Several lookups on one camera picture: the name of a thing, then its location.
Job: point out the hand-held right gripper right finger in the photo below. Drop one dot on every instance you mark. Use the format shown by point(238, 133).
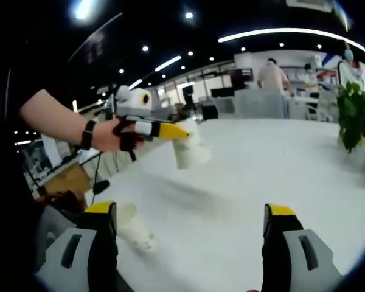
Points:
point(276, 243)

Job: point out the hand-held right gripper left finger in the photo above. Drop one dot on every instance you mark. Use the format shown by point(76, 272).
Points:
point(103, 243)

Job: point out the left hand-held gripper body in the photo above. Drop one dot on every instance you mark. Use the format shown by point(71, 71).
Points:
point(130, 105)

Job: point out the printed white paper cup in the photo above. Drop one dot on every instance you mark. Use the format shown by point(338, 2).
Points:
point(188, 152)

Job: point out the person's left hand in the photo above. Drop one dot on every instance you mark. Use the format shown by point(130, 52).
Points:
point(105, 137)

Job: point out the short ceiling light strip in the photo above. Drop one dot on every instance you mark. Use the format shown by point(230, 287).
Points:
point(135, 84)
point(168, 63)

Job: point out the black office chair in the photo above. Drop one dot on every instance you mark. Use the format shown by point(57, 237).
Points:
point(210, 111)

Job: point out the black wristband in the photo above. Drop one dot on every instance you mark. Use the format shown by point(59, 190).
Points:
point(88, 134)

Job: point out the grey chair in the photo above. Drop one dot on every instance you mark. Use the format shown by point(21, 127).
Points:
point(51, 231)
point(258, 105)

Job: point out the brown wooden panel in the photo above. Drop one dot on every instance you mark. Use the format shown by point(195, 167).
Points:
point(70, 182)

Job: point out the white table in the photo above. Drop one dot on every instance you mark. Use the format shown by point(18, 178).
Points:
point(231, 182)

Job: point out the dark display screen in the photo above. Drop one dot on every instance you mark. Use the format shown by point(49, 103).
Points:
point(241, 74)

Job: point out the person's black shirt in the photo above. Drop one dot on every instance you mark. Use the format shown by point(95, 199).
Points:
point(9, 197)

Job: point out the group of ceiling downlights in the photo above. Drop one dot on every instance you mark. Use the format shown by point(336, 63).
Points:
point(189, 15)

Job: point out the potted green plant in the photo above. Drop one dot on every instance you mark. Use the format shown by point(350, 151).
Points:
point(353, 115)

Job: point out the long curved ceiling light strip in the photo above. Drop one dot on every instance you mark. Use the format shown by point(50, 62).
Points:
point(292, 30)

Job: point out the ceiling air conditioner vent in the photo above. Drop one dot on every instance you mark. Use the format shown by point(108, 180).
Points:
point(307, 3)

